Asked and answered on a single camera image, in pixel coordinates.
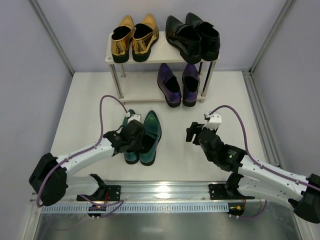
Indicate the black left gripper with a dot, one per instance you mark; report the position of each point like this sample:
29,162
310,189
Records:
136,135

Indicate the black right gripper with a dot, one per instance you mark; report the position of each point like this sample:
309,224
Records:
194,133

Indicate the green loafer shoe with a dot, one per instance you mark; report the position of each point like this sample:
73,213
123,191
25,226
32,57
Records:
151,139
130,157

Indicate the purple loafer shoe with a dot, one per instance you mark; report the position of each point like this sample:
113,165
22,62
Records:
191,83
168,84

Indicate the black loafer shoe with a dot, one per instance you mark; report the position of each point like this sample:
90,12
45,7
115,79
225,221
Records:
210,37
184,38

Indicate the gold loafer shoe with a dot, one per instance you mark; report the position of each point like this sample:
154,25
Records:
146,34
121,38

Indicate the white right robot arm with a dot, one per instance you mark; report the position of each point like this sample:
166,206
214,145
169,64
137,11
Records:
238,163

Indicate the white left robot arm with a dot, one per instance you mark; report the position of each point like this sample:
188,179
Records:
54,177

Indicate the white two-tier shoe shelf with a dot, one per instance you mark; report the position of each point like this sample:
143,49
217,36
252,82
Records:
138,81

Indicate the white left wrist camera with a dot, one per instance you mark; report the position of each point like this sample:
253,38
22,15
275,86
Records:
133,117

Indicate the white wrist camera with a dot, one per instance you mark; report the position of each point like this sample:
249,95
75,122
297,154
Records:
214,120
133,117

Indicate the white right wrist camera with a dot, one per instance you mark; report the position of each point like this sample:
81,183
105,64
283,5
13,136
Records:
214,120

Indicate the aluminium mounting rail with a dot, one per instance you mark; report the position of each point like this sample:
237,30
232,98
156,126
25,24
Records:
160,190

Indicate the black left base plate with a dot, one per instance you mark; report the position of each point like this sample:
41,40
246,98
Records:
110,193

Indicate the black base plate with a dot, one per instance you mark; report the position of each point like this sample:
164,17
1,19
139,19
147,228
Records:
217,191
110,193

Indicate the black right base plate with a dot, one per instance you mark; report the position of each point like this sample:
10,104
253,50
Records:
217,191

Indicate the slotted grey cable duct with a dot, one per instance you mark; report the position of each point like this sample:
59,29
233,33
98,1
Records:
138,208

